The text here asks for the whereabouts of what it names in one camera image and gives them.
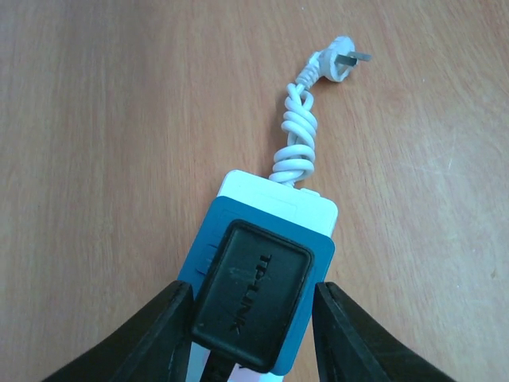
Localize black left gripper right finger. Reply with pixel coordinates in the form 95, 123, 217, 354
313, 282, 452, 381

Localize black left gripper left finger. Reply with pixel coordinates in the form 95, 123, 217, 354
46, 281, 193, 381

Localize black power adapter plug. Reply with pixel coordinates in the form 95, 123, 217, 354
191, 220, 314, 372

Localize dark blue cube adapter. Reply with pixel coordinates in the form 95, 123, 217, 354
178, 196, 335, 376

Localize white power strip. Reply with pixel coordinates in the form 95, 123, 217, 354
177, 170, 339, 381

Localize white coiled power cord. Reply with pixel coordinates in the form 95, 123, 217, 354
268, 35, 373, 187

